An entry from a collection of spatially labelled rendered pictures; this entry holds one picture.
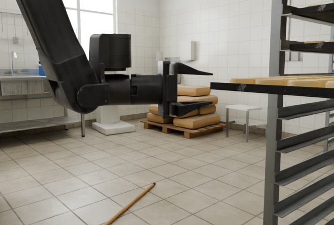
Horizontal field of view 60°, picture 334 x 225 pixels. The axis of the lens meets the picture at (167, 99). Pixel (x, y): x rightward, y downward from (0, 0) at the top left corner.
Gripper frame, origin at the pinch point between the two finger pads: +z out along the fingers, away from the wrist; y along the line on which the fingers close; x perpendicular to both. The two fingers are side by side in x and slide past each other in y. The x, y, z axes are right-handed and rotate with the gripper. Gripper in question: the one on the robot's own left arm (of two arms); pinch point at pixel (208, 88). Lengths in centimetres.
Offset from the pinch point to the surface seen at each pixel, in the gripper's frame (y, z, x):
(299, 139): -17.3, 36.4, 23.8
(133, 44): 46, 13, 507
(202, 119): -72, 104, 350
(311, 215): -45, 45, 29
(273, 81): 1.5, 9.9, -6.1
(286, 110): -7.8, 28.8, 19.6
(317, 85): 1.2, 14.6, -11.2
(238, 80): 1.5, 6.0, -0.4
